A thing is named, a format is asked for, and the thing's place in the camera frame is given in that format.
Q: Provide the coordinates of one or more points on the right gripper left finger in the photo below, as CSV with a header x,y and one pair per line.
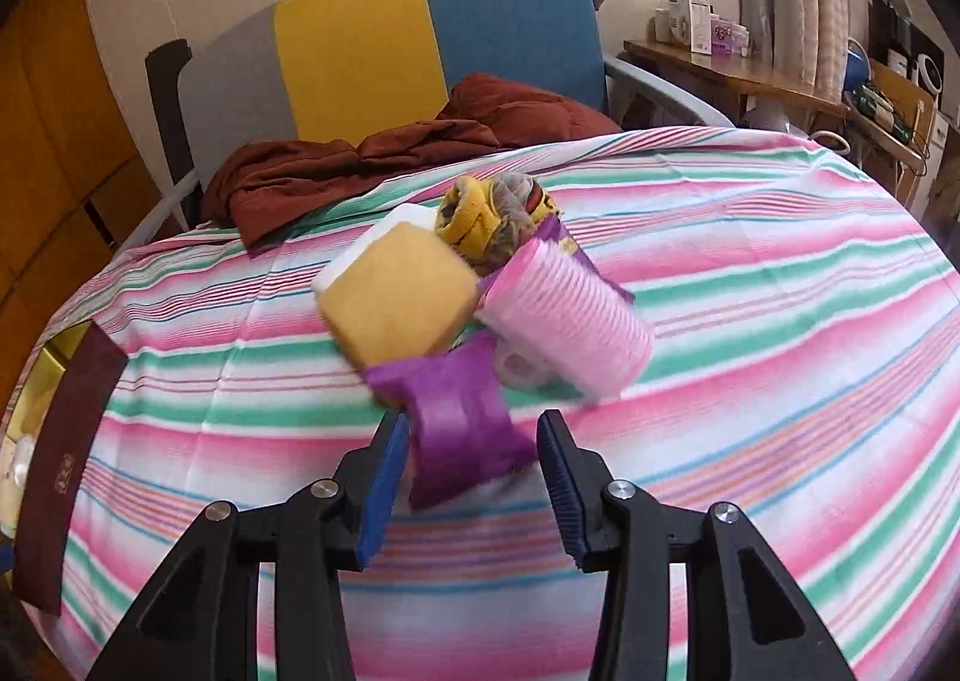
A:
x,y
196,617

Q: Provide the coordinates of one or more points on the purple snack packet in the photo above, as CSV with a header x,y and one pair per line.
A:
x,y
552,229
462,435

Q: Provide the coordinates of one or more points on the yellow sponge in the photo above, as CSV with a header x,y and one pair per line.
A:
x,y
407,296

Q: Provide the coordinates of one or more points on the white foam sponge block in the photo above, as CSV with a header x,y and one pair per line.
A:
x,y
407,213

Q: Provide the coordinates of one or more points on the yellow sock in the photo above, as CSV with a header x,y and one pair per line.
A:
x,y
486,220

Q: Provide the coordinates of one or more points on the striped pink green bedsheet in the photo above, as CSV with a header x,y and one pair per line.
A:
x,y
752,320

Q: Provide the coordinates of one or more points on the gold metal tin box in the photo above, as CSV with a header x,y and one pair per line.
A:
x,y
29,413

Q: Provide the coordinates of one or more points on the dark red blanket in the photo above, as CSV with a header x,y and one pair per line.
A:
x,y
264,187

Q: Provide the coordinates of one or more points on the wooden wardrobe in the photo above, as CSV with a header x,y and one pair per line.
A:
x,y
73,183

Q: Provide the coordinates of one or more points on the wooden desk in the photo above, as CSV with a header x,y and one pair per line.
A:
x,y
744,77

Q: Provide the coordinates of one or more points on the white box on desk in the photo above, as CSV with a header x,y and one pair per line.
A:
x,y
690,25

